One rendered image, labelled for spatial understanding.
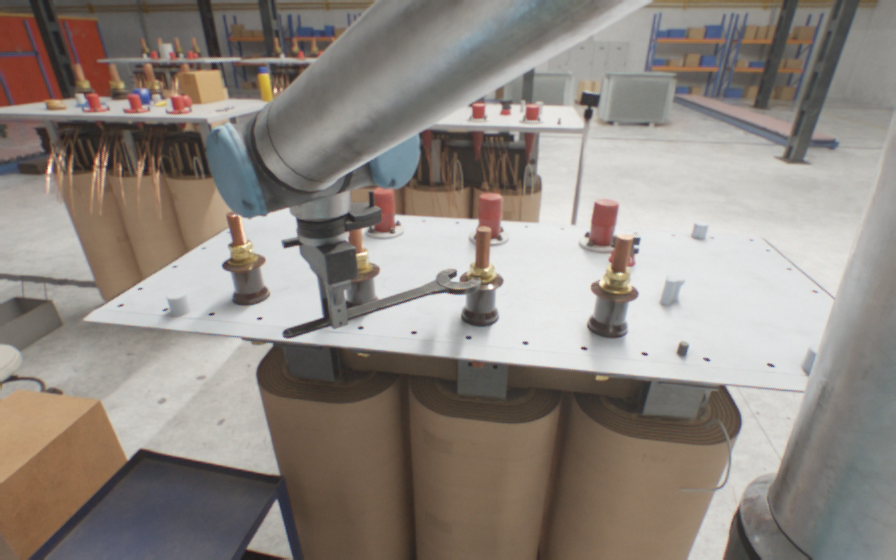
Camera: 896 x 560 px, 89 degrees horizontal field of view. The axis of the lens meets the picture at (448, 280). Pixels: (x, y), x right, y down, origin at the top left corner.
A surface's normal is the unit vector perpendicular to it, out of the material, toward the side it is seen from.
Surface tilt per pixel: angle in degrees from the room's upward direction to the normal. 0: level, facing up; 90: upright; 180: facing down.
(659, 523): 90
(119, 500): 0
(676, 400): 90
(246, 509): 0
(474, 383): 90
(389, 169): 90
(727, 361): 0
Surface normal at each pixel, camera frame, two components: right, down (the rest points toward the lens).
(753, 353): 0.00, -0.89
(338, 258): 0.56, 0.38
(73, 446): 0.99, 0.07
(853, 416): -0.93, 0.20
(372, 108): -0.32, 0.82
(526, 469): 0.29, 0.44
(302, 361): -0.15, 0.45
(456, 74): -0.16, 0.92
